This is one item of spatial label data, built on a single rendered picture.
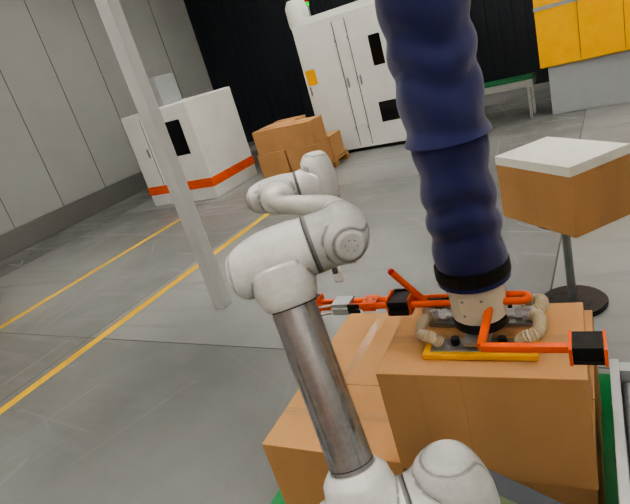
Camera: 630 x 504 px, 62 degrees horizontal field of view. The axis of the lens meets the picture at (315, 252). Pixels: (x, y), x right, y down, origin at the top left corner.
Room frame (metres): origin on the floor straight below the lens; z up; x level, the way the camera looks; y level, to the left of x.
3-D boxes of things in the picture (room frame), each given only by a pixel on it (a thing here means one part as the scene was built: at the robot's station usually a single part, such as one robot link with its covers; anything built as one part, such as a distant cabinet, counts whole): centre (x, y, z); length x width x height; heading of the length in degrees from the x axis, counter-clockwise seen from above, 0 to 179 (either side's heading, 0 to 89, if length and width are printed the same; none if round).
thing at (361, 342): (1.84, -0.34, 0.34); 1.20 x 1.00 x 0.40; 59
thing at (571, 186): (2.84, -1.50, 0.82); 0.60 x 0.40 x 0.40; 13
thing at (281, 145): (9.05, -0.29, 0.45); 1.21 x 1.02 x 0.90; 56
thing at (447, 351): (1.34, -0.40, 0.97); 0.34 x 0.10 x 0.05; 60
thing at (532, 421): (1.42, -0.43, 0.74); 0.60 x 0.40 x 0.40; 60
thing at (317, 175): (1.63, -0.07, 1.55); 0.13 x 0.11 x 0.16; 89
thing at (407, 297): (1.55, -0.23, 1.08); 0.10 x 0.08 x 0.06; 150
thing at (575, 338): (1.05, -0.58, 1.08); 0.09 x 0.08 x 0.05; 150
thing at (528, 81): (8.47, -3.52, 0.32); 1.25 x 0.50 x 0.64; 56
